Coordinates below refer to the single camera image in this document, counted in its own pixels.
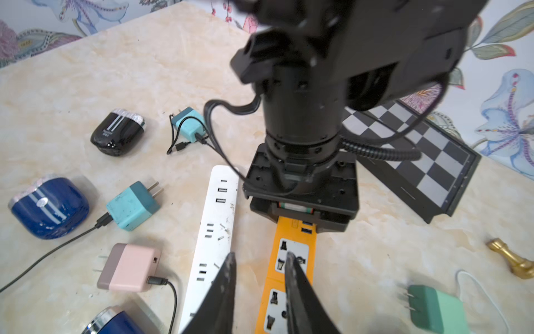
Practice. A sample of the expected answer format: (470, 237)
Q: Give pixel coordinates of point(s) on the white power strip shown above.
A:
(214, 238)

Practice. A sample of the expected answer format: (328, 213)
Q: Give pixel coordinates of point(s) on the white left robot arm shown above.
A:
(314, 61)

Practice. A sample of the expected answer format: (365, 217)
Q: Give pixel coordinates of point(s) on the black electric shaver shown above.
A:
(118, 133)

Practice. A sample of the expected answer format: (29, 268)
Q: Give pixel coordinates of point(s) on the green usb charger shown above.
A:
(435, 311)

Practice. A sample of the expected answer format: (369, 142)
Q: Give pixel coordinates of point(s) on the pink usb charger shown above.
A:
(128, 268)

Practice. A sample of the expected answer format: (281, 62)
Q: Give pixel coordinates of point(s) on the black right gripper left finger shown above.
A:
(216, 312)

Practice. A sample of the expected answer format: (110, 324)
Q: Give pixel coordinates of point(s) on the gold chess pawn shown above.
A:
(519, 266)

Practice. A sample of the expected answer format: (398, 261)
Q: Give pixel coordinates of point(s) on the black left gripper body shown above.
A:
(330, 201)

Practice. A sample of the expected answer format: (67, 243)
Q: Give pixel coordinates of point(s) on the teal usb charger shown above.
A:
(191, 126)
(134, 205)

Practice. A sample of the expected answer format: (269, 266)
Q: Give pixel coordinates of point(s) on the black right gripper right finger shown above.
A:
(305, 314)

